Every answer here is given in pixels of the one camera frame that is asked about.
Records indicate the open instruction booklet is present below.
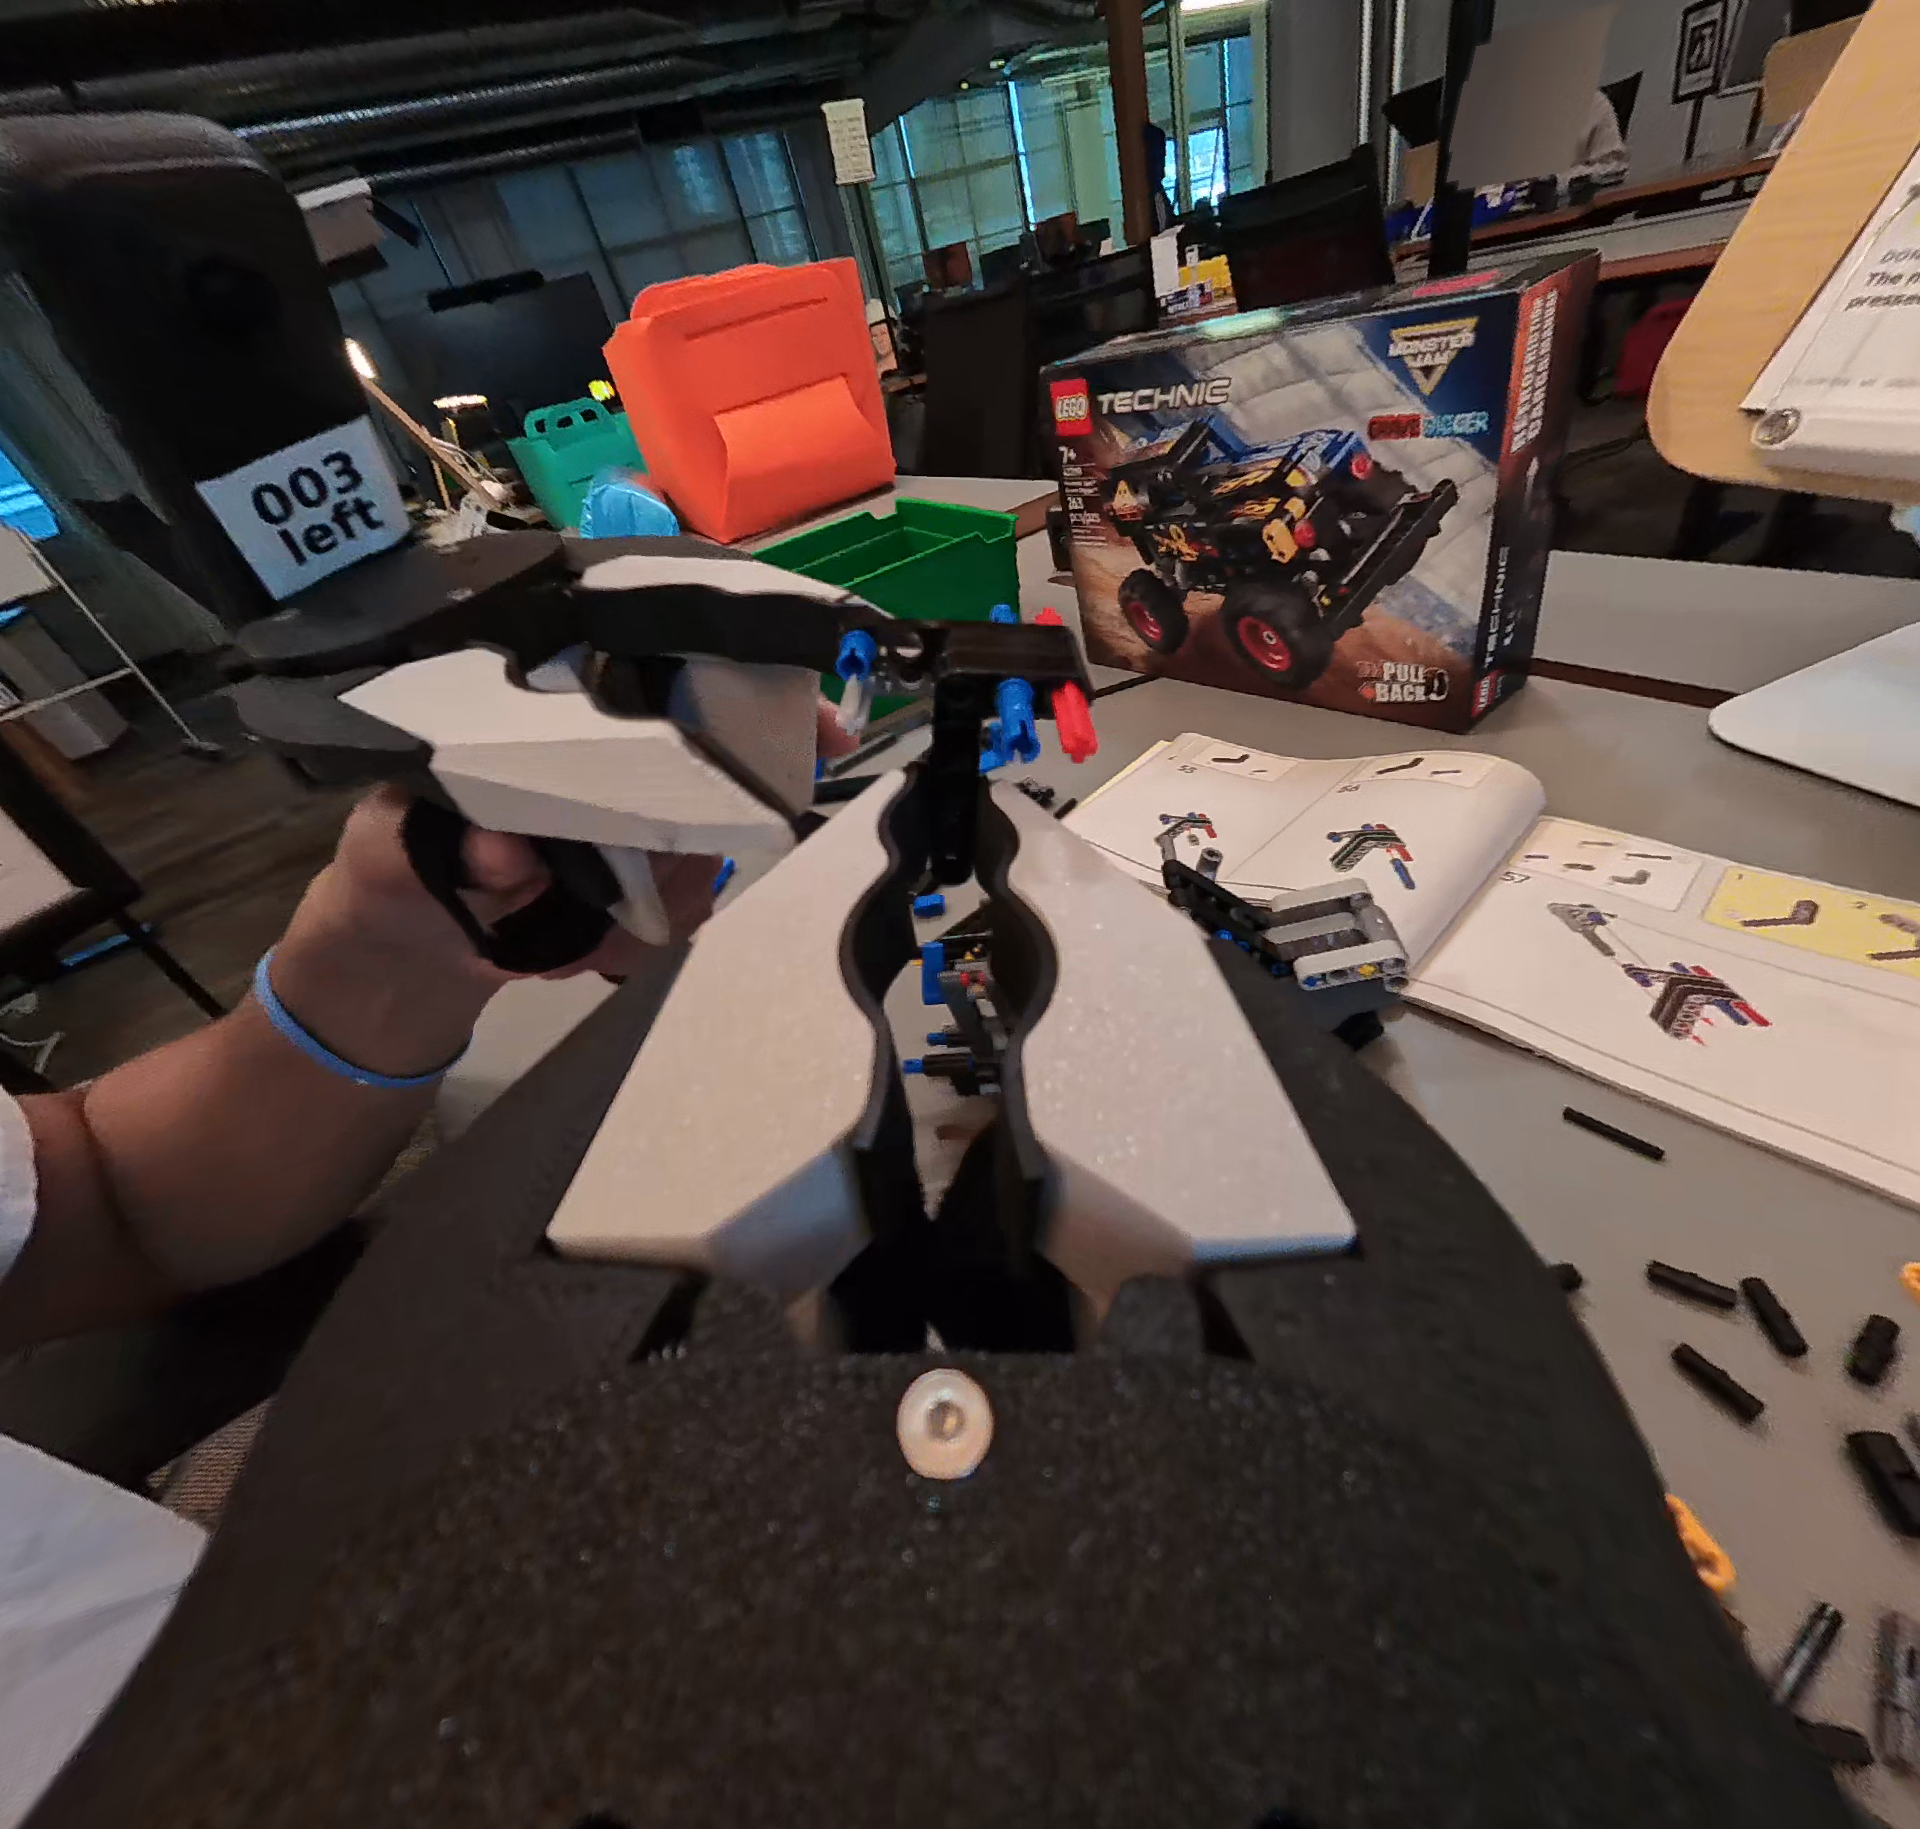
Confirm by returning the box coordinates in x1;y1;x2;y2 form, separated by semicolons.
1059;733;1920;1212

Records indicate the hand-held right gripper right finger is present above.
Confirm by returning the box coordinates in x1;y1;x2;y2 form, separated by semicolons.
958;778;1359;1351

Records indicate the green plastic bin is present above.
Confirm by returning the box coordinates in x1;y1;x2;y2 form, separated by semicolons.
750;500;1022;633

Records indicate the light blue roll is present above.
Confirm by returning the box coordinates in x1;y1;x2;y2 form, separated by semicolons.
576;469;677;543

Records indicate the lego set box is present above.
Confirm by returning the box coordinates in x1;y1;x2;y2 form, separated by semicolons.
1037;248;1603;741

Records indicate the pile of small lego pieces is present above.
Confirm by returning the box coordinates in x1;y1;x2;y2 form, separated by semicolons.
1544;1099;1920;1776

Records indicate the person's left forearm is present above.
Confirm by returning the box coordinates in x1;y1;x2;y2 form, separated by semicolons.
0;953;485;1353

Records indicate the blue wristband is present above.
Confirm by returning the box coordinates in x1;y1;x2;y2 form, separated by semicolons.
254;948;471;1088

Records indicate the black lego beam assembly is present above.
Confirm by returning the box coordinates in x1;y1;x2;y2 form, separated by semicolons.
828;614;1106;900

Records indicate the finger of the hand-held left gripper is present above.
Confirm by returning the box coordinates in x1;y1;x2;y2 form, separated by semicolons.
560;550;935;668
339;645;798;863

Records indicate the white stand with wooden board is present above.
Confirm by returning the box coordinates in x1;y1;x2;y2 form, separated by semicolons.
1646;0;1920;812

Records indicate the person's left hand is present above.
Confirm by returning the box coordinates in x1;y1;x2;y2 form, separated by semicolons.
275;786;740;1081

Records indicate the orange felt bag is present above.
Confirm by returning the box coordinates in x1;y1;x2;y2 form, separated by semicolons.
604;258;900;548

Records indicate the printed instruction sheet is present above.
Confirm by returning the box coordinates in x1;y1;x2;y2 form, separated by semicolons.
1741;143;1920;429

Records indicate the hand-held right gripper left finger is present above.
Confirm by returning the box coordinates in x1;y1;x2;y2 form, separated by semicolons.
548;768;940;1351

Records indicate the teal felt bag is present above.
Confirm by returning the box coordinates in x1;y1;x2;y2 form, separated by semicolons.
506;399;647;533

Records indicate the partly built lego truck chassis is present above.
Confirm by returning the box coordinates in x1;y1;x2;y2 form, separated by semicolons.
900;849;1412;1106

